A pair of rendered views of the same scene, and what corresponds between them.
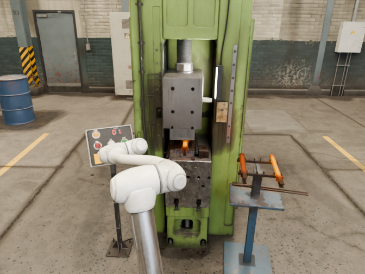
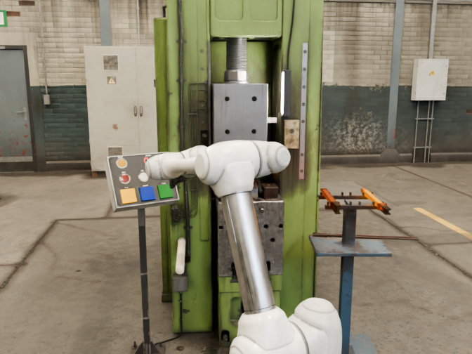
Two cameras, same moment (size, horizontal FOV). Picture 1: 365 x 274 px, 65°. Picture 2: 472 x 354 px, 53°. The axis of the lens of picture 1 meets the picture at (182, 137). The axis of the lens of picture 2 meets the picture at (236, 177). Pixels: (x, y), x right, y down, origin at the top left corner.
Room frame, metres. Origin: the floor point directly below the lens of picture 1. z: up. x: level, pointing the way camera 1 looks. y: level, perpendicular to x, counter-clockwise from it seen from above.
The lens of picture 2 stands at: (-0.47, 0.36, 1.59)
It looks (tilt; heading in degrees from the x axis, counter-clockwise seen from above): 12 degrees down; 353
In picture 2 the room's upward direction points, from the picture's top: straight up
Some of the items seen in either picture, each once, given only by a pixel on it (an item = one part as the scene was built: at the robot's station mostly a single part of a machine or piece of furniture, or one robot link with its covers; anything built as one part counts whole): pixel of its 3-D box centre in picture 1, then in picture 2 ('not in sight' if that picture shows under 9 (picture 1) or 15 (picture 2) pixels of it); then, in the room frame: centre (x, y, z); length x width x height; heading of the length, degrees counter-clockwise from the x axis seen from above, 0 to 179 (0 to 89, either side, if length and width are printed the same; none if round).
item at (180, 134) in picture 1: (183, 125); not in sight; (2.33, 0.00, 1.12); 0.42 x 0.20 x 0.10; 178
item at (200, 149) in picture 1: (203, 151); (269, 190); (2.18, -0.18, 0.95); 0.12 x 0.08 x 0.06; 178
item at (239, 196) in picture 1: (255, 195); (348, 244); (1.93, -0.58, 0.68); 0.40 x 0.30 x 0.02; 82
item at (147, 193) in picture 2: not in sight; (147, 194); (1.94, 0.52, 1.01); 0.07 x 0.05 x 0.07; 113
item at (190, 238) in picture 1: (187, 210); (245, 291); (2.34, -0.06, 0.23); 0.55 x 0.37 x 0.47; 178
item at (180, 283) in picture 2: not in sight; (180, 282); (2.25, 0.36, 0.36); 0.09 x 0.07 x 0.12; 88
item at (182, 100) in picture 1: (188, 97); (244, 117); (2.33, -0.05, 1.36); 0.42 x 0.39 x 0.40; 178
